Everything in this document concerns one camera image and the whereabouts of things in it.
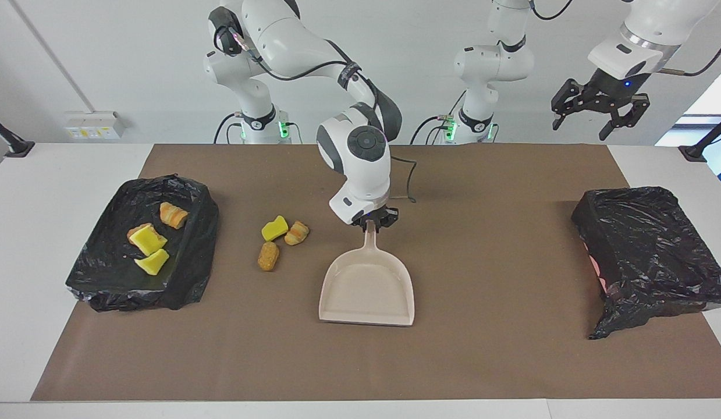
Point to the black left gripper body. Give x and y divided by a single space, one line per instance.
610 90

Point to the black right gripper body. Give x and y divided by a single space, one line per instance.
377 218

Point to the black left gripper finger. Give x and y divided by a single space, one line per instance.
569 96
634 110

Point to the beige plastic dustpan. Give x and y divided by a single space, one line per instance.
366 291

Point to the orange striped bread piece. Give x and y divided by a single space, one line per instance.
297 233
174 216

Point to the small yellow sponge piece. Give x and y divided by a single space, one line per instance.
153 262

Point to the notched yellow sponge piece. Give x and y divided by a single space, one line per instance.
149 241

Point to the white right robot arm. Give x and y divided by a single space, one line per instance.
366 174

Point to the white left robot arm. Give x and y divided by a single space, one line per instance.
488 64

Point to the pink bin with black bag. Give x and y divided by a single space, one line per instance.
645 250

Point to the black clamp stand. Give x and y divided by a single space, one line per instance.
17 148
695 152

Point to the brown table mat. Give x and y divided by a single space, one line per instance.
395 361

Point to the window with grey frame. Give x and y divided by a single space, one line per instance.
715 99

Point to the white wall outlet box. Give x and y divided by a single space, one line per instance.
92 125

